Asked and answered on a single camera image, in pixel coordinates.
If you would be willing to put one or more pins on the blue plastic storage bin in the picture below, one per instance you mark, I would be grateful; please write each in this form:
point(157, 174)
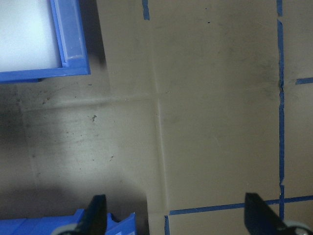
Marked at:
point(49, 73)
point(118, 225)

